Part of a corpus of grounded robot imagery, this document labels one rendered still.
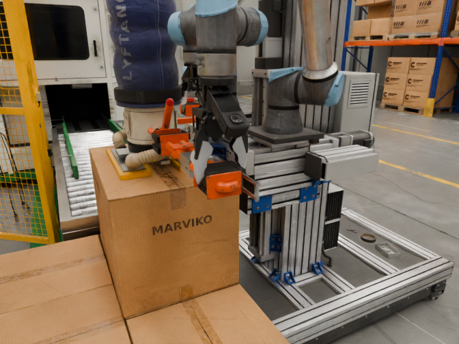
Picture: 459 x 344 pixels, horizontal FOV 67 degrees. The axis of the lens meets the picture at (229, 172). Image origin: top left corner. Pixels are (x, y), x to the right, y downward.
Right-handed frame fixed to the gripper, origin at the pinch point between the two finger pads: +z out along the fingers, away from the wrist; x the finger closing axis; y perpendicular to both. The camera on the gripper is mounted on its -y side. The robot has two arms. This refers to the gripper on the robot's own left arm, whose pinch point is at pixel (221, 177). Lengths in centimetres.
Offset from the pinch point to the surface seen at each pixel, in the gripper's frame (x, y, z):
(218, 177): 2.5, -3.8, -1.6
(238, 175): -1.9, -3.8, -1.5
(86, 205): 23, 127, 53
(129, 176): 12.0, 43.5, 11.8
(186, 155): 3.0, 13.9, -1.4
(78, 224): 28, 96, 49
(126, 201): 15.6, 30.1, 14.4
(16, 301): 50, 54, 53
